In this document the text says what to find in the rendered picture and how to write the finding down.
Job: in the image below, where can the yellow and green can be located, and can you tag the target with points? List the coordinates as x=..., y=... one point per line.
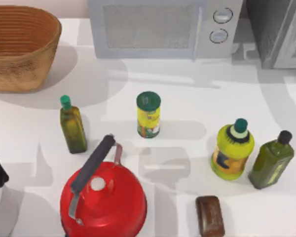
x=148, y=116

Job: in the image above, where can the pale microwave oven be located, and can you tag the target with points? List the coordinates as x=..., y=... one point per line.
x=148, y=27

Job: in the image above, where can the yellow bottle with green cap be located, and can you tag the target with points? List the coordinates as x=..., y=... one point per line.
x=233, y=153

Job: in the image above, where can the microwave knob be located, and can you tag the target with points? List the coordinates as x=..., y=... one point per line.
x=223, y=14
x=218, y=36

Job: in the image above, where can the brown bread loaf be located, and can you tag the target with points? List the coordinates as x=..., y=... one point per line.
x=210, y=217

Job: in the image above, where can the green bottle with black cap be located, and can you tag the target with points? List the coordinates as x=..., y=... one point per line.
x=271, y=163

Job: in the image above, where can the brown woven basket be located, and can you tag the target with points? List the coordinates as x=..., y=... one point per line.
x=19, y=61

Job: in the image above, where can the grey cabinet with dark inside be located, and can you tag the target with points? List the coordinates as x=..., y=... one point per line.
x=276, y=32

